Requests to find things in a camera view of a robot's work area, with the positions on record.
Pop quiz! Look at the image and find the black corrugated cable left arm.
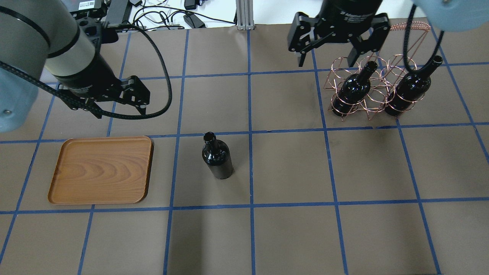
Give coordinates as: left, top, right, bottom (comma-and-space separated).
0, 24, 173, 120

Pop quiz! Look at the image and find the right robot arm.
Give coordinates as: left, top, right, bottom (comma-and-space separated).
287, 0, 489, 67

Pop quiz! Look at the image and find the dark wine bottle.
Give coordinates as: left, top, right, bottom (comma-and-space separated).
201, 132, 234, 180
384, 55, 443, 117
332, 61, 378, 117

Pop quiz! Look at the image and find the copper wire bottle basket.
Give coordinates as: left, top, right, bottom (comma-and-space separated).
323, 21, 431, 121

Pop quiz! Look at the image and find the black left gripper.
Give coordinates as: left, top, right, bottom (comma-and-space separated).
58, 57, 151, 120

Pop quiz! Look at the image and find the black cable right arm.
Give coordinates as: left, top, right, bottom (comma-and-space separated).
402, 4, 445, 74

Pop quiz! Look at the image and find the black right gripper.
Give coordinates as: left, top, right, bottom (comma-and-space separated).
288, 0, 391, 67

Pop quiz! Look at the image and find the aluminium frame post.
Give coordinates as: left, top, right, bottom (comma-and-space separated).
236, 0, 255, 30

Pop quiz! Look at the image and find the black power adapter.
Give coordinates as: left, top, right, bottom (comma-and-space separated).
183, 13, 206, 29

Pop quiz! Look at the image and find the wooden tray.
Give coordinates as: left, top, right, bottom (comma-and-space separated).
47, 136, 154, 205

